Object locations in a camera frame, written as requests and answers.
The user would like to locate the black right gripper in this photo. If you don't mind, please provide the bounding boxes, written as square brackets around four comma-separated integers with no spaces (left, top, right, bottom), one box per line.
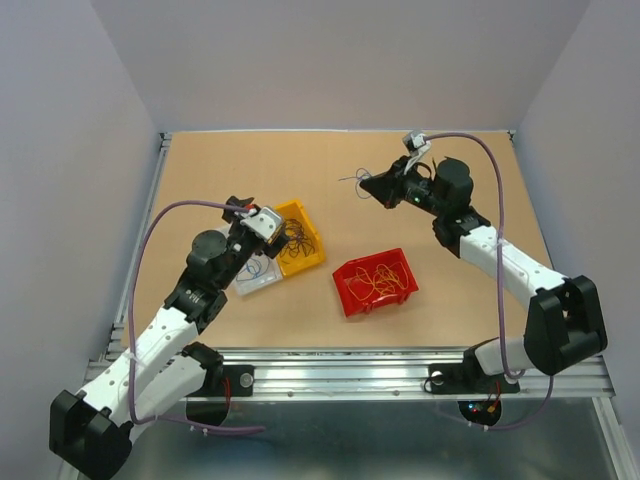
[357,156,446,218]

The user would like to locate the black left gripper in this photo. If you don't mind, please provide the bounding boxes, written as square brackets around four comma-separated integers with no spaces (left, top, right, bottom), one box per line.
[216,196,288,290]

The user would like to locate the purple wire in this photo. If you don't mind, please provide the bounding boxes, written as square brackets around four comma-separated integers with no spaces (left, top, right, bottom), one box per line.
[277,217,319,261]

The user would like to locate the yellow wire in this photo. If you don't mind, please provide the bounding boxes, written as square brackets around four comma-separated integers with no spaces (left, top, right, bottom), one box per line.
[347,262,409,304]

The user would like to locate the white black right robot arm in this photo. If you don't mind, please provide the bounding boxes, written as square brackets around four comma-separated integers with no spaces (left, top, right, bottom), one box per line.
[360,157,608,394]

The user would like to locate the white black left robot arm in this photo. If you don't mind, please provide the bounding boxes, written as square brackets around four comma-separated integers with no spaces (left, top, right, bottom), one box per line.
[49,197,288,479]

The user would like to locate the white plastic bin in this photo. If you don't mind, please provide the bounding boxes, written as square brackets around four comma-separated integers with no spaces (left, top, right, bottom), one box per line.
[230,251,283,296]

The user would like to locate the yellow plastic bin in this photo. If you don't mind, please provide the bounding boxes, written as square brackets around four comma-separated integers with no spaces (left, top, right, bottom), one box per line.
[276,199,326,279]

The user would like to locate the red plastic bin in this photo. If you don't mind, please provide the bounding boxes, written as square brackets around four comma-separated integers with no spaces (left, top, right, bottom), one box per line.
[332,248,419,318]

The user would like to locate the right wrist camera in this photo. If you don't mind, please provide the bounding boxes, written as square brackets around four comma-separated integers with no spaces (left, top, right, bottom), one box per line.
[403,130,432,174]

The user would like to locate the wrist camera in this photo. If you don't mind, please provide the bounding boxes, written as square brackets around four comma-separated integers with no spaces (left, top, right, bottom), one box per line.
[403,130,432,174]
[240,205,284,244]

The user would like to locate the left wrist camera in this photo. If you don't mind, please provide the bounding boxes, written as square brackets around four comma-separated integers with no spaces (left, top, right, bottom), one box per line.
[240,205,284,244]

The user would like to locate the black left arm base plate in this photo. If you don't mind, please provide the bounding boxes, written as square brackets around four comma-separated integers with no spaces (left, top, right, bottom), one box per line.
[189,364,255,398]

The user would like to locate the aluminium frame rail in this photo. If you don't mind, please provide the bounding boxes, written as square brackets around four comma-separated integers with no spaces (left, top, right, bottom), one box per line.
[79,130,616,401]

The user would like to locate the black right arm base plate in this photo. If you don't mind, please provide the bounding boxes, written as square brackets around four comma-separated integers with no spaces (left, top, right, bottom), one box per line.
[422,362,520,395]

